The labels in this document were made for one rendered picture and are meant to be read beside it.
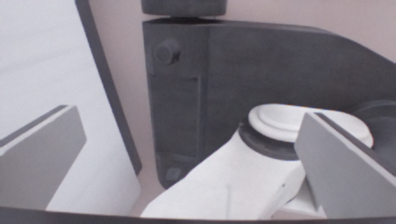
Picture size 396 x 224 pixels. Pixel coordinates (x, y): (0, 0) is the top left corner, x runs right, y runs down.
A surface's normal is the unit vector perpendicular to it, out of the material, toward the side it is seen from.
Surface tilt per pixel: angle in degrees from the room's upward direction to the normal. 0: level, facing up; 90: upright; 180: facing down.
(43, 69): 90
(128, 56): 0
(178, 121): 0
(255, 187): 90
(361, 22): 0
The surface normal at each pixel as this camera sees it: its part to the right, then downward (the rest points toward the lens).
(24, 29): 0.97, -0.02
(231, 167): 0.03, -0.87
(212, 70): -0.21, 0.48
